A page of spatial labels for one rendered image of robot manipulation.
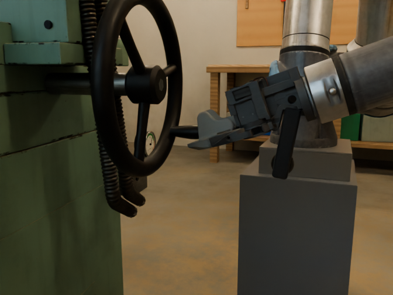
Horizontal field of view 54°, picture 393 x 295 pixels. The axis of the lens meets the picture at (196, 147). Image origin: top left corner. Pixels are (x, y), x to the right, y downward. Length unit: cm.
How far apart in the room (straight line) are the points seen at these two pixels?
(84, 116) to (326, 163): 62
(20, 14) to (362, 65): 48
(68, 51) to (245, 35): 343
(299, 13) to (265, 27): 317
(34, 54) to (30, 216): 26
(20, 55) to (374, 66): 49
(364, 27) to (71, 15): 70
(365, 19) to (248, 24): 296
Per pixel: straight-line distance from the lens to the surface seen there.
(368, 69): 58
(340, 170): 106
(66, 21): 59
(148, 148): 91
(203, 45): 408
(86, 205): 81
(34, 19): 62
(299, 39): 73
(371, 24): 103
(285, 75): 62
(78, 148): 77
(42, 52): 58
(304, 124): 108
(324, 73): 58
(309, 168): 106
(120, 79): 61
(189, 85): 413
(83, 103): 78
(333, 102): 58
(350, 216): 106
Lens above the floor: 83
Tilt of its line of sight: 12 degrees down
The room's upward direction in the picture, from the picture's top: straight up
